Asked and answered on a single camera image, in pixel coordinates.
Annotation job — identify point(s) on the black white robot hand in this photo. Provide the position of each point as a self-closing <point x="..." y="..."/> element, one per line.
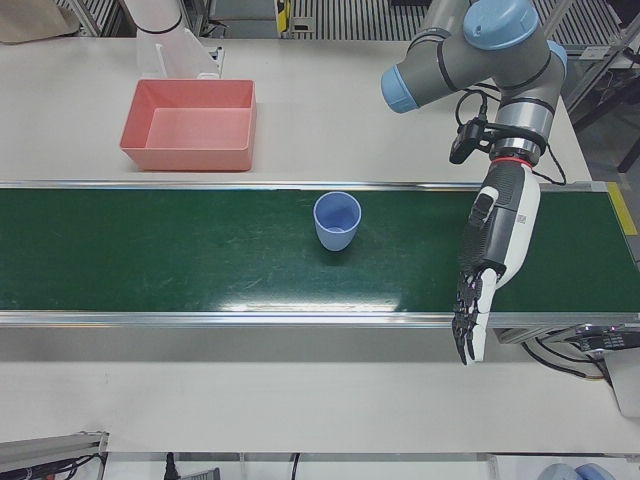
<point x="522" y="220"/>

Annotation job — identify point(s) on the light blue plastic cup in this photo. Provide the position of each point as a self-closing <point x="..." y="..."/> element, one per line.
<point x="335" y="240"/>

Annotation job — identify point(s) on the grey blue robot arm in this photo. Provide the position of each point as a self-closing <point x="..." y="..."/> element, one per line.
<point x="480" y="65"/>

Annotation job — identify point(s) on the pink plastic box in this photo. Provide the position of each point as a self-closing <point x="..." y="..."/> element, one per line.
<point x="195" y="127"/>

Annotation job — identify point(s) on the black electronics board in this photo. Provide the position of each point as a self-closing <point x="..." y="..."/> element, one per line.
<point x="607" y="337"/>

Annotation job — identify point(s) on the grey flat device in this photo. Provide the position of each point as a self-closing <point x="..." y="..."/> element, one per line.
<point x="627" y="380"/>

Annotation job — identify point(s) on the light blue rounded object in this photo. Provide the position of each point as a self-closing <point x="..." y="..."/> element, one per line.
<point x="575" y="472"/>

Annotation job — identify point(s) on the green conveyor belt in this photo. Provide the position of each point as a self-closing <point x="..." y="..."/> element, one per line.
<point x="200" y="240"/>

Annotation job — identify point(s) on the black power plug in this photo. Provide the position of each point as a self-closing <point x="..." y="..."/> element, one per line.
<point x="172" y="467"/>

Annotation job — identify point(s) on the beige cloth bag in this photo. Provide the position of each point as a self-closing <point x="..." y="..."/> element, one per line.
<point x="30" y="20"/>

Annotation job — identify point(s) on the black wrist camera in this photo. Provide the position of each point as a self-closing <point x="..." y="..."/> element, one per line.
<point x="462" y="142"/>

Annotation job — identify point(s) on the aluminium frame rack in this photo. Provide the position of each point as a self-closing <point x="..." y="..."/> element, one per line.
<point x="615" y="60"/>

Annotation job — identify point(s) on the yellow black post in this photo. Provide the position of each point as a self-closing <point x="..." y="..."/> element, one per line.
<point x="284" y="15"/>

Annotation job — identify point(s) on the white bracket stand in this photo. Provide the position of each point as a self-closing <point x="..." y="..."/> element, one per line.
<point x="180" y="57"/>

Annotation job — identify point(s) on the aluminium profile rail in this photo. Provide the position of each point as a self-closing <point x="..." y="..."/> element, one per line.
<point x="50" y="447"/>

